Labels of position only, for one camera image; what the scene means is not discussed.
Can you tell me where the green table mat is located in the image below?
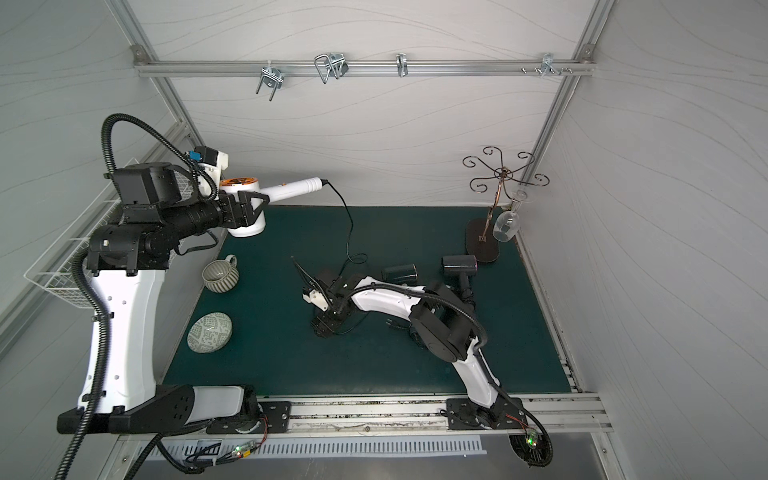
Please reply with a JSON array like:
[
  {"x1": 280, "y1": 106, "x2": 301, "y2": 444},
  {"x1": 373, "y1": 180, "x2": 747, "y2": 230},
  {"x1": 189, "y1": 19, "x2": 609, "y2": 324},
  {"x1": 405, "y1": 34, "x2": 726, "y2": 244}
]
[{"x1": 164, "y1": 206, "x2": 571, "y2": 396}]

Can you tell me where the white wire basket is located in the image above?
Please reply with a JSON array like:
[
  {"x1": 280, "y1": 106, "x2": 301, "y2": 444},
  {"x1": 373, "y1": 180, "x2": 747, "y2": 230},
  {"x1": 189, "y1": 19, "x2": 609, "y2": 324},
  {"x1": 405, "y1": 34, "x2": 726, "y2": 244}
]
[{"x1": 23, "y1": 158, "x2": 199, "y2": 310}]

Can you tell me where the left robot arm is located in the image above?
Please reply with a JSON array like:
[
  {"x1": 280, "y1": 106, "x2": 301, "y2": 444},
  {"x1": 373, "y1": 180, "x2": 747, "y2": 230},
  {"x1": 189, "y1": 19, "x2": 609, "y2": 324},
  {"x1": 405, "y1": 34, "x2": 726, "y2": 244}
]
[{"x1": 56, "y1": 113, "x2": 323, "y2": 479}]

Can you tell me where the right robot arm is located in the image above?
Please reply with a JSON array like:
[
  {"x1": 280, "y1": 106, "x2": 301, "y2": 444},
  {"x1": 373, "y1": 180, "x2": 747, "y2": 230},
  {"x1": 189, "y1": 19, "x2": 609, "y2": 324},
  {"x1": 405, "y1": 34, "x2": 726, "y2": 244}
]
[{"x1": 302, "y1": 273, "x2": 554, "y2": 468}]

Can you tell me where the metal glass holder stand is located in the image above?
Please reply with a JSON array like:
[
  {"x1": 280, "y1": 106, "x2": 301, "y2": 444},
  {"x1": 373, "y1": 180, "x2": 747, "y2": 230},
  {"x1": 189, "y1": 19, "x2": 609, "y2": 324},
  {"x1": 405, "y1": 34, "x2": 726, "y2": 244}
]
[{"x1": 461, "y1": 146, "x2": 551, "y2": 264}]

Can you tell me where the white vent strip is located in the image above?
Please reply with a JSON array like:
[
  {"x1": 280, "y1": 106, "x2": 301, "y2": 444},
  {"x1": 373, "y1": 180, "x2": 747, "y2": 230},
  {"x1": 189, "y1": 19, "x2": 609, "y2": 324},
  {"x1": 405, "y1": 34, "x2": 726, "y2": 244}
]
[{"x1": 163, "y1": 435, "x2": 487, "y2": 460}]

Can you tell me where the white hair dryer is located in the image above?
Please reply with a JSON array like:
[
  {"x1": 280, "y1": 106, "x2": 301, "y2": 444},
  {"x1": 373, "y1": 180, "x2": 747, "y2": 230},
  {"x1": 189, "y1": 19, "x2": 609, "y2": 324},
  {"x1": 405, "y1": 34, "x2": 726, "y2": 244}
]
[{"x1": 219, "y1": 177, "x2": 326, "y2": 238}]

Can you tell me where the metal bolt bracket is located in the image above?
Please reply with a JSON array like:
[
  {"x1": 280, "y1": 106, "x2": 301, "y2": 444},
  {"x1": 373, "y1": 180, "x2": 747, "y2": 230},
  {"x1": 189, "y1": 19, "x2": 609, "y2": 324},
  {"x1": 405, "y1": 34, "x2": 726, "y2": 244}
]
[{"x1": 520, "y1": 53, "x2": 573, "y2": 78}]

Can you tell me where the small metal clamp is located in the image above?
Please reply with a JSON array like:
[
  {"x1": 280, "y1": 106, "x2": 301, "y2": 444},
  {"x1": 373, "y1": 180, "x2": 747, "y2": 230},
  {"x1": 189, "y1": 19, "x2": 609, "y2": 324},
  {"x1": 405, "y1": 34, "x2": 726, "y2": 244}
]
[{"x1": 396, "y1": 53, "x2": 408, "y2": 78}]

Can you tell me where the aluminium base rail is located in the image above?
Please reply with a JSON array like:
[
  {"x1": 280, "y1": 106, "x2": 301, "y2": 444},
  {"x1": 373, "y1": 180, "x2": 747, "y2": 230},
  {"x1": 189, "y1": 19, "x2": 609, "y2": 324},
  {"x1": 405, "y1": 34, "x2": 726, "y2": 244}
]
[{"x1": 259, "y1": 393, "x2": 614, "y2": 438}]

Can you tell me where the striped ceramic mug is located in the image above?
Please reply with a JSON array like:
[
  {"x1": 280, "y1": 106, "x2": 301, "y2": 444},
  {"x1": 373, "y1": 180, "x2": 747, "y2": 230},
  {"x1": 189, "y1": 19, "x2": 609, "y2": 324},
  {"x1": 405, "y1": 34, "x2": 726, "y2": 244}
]
[{"x1": 201, "y1": 255, "x2": 240, "y2": 294}]

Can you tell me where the metal u-bolt bracket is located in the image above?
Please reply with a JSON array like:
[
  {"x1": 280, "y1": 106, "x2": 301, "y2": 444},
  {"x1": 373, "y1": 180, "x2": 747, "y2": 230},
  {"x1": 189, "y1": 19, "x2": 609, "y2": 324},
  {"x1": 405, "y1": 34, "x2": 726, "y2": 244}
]
[{"x1": 313, "y1": 52, "x2": 349, "y2": 84}]

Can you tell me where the patterned ceramic bowl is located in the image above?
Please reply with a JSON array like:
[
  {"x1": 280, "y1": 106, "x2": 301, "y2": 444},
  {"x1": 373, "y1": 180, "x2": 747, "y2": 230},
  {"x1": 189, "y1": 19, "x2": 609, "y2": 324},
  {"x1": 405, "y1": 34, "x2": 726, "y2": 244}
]
[{"x1": 186, "y1": 312, "x2": 233, "y2": 354}]

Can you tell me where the dark green hair dryer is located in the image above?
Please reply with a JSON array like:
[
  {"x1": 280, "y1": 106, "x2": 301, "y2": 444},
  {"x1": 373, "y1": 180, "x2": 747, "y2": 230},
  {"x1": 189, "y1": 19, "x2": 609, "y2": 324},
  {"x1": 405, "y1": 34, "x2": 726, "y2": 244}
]
[{"x1": 381, "y1": 263, "x2": 419, "y2": 286}]

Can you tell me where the aluminium top rail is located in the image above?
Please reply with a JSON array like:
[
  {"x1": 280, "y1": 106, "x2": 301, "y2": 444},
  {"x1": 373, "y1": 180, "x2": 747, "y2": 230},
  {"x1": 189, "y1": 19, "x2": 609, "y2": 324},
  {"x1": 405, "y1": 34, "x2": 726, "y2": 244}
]
[{"x1": 134, "y1": 56, "x2": 597, "y2": 78}]

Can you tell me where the grey hair dryer pink ring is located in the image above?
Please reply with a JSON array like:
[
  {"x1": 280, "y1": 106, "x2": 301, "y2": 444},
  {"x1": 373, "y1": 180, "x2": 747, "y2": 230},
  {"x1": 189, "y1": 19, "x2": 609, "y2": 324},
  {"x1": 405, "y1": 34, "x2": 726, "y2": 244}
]
[{"x1": 440, "y1": 254, "x2": 479, "y2": 313}]

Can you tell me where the clear wine glass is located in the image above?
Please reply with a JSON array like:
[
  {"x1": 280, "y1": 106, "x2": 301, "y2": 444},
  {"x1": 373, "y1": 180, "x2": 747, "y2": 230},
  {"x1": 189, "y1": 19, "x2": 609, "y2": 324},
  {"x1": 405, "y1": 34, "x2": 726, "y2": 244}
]
[{"x1": 493, "y1": 189, "x2": 528, "y2": 243}]

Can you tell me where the metal hook bracket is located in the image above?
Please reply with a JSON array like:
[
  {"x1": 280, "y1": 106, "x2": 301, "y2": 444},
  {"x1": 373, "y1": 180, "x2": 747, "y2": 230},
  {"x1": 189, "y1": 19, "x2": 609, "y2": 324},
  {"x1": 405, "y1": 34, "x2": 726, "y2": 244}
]
[{"x1": 255, "y1": 65, "x2": 284, "y2": 102}]

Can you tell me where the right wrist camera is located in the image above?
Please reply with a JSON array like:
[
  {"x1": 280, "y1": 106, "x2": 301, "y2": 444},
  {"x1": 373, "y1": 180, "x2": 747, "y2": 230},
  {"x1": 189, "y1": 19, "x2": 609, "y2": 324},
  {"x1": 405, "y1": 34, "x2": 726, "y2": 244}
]
[{"x1": 302, "y1": 287, "x2": 332, "y2": 312}]

